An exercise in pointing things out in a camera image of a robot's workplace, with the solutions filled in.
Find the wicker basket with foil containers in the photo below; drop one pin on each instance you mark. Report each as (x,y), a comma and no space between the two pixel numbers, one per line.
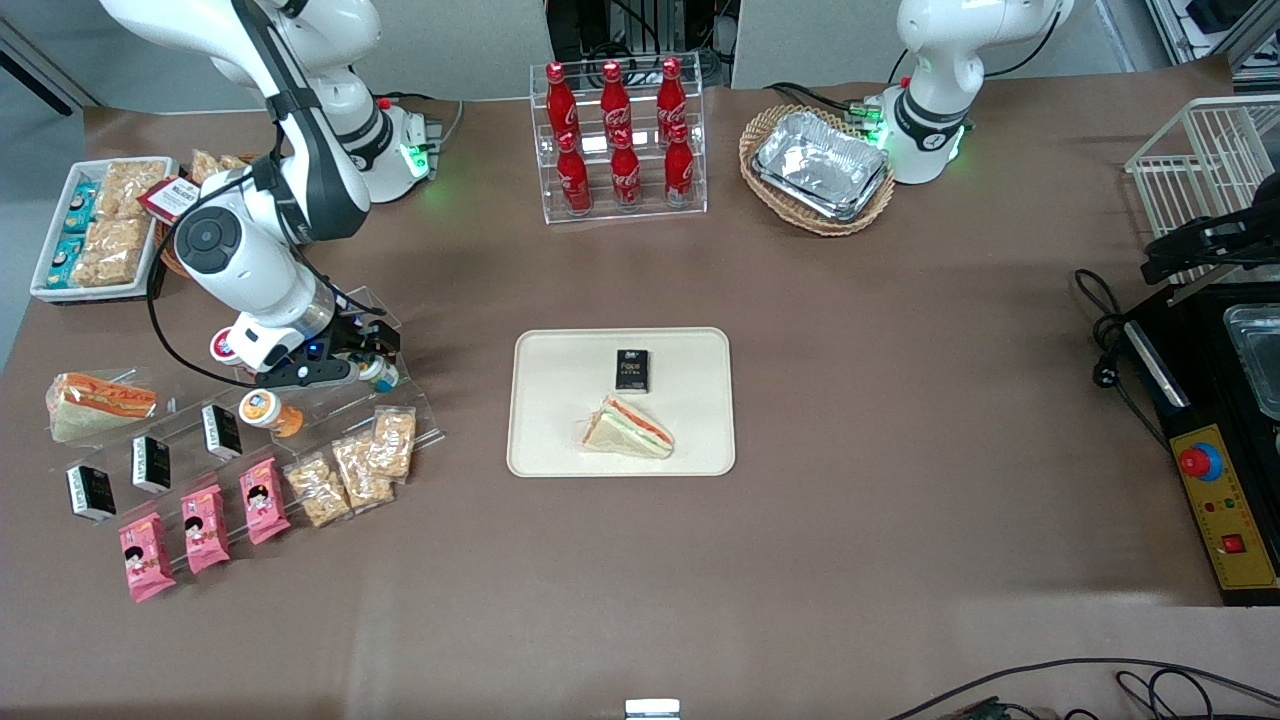
(770,195)

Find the clear acrylic bottle rack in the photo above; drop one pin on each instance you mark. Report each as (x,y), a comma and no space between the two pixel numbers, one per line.
(690,150)

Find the large peanut brittle pack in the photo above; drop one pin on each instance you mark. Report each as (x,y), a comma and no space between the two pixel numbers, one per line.
(112,252)
(130,188)

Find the clear snack pack in basket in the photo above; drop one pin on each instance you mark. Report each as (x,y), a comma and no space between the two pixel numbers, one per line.
(215,165)

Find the silver sealer side bar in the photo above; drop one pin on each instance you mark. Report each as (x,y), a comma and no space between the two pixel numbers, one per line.
(1157,364)

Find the wrapped triangle sandwich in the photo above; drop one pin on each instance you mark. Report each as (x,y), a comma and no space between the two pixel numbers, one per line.
(95,405)
(630,430)

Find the orange gum bottle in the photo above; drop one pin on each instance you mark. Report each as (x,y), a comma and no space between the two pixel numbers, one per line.
(265,411)

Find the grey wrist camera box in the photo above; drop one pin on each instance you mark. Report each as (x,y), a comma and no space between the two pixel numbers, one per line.
(305,374)

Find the red and white snack box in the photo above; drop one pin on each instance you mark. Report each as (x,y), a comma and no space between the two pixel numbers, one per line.
(170,199)

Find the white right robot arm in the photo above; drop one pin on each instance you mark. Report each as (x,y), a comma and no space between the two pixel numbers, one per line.
(250,290)

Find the clear acrylic tiered display stand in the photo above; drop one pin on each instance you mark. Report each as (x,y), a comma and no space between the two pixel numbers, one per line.
(420,420)

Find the black gum box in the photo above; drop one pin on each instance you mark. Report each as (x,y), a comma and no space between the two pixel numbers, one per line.
(90,493)
(221,431)
(632,371)
(152,464)

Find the white snack bin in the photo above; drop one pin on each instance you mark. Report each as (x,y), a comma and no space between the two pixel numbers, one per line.
(45,270)

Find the red emergency stop button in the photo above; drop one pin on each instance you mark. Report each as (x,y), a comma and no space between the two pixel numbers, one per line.
(1196,461)

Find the red cola bottle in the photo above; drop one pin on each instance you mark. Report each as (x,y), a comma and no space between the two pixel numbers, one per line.
(560,100)
(679,165)
(626,170)
(573,175)
(615,98)
(671,95)

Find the sealer press lever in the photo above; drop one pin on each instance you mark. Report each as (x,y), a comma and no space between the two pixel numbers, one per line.
(1205,240)

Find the red gum bottle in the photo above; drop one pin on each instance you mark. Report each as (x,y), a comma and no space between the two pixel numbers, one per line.
(224,347)

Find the black tray sealing machine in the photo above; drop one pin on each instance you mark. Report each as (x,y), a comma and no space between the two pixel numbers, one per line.
(1215,480)

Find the pink snack packet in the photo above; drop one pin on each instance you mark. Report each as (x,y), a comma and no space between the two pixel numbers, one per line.
(264,501)
(205,529)
(146,557)

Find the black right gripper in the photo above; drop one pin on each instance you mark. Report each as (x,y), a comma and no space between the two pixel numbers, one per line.
(352,337)

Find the clear peanut brittle pack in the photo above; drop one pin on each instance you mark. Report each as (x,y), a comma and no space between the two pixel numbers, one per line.
(392,443)
(360,472)
(318,490)

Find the metal frame shelf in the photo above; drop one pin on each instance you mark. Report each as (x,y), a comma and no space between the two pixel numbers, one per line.
(1215,20)

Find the cream plastic serving tray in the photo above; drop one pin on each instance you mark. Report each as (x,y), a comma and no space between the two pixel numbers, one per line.
(560,420)

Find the steel tray in sealer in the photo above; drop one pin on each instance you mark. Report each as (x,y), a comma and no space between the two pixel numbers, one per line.
(1258,360)

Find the green gum bottle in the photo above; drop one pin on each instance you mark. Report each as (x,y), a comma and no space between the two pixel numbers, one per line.
(381,376)

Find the wicker basket with snack packs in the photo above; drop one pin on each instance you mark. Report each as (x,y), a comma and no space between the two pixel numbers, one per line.
(168,255)

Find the blue snack packet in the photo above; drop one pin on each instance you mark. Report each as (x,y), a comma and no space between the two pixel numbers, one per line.
(65,262)
(82,206)

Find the stack of foil containers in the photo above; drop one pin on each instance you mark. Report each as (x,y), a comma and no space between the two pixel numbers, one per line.
(822,165)

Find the black equipment rack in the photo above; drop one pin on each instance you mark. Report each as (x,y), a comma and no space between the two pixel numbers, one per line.
(580,25)

